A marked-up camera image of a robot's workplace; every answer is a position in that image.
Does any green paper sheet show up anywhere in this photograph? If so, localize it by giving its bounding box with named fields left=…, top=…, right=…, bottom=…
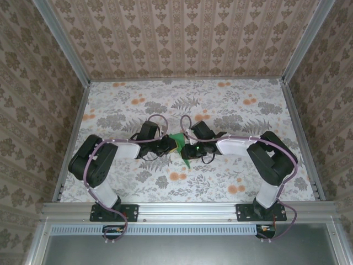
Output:
left=168, top=132, right=191, bottom=169

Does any grey sheet metal panel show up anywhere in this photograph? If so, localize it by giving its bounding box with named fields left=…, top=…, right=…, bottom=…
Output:
left=41, top=234, right=340, bottom=265

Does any floral patterned table cover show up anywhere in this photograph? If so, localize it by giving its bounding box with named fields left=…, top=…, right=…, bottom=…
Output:
left=59, top=79, right=317, bottom=204

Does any wide aluminium crossbeam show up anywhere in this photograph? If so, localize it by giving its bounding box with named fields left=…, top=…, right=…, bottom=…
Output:
left=40, top=201, right=339, bottom=224

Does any thin black left gripper cable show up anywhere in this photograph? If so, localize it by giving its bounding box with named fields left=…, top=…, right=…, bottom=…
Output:
left=129, top=132, right=165, bottom=163

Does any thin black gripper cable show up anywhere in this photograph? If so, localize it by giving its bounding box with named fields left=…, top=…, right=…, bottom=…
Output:
left=200, top=153, right=218, bottom=166
left=129, top=132, right=165, bottom=163

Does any thin black right gripper cable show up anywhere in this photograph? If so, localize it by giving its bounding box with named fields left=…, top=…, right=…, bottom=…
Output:
left=200, top=153, right=218, bottom=166

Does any aluminium table edge rail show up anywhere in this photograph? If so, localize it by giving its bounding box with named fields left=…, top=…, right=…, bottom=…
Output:
left=52, top=81, right=92, bottom=202
left=89, top=78, right=285, bottom=83
left=281, top=79, right=325, bottom=202

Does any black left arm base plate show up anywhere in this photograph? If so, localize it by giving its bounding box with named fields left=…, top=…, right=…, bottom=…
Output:
left=89, top=203, right=139, bottom=222

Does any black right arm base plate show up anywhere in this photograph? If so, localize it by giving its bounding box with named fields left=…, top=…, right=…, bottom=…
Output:
left=236, top=203, right=287, bottom=222

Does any grey slotted cable duct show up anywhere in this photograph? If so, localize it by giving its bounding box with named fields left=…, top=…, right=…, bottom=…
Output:
left=51, top=224, right=259, bottom=237

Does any black connector box with wires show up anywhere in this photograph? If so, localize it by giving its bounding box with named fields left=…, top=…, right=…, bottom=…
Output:
left=102, top=225, right=125, bottom=240
left=255, top=224, right=277, bottom=240

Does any aluminium frame post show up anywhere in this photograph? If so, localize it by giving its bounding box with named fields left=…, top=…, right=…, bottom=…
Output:
left=281, top=0, right=336, bottom=83
left=30, top=0, right=92, bottom=85

